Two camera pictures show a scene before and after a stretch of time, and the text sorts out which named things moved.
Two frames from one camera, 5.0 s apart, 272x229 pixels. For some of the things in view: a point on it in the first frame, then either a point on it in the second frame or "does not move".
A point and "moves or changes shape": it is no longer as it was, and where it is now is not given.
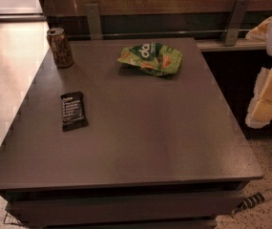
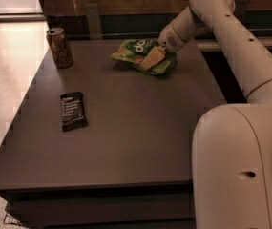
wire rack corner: [10, 219] does not move
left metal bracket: [94, 20] does not move
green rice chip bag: [155, 58] moves or changes shape
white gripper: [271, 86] → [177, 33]
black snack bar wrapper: [73, 112] does not move
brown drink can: [60, 48] does not move
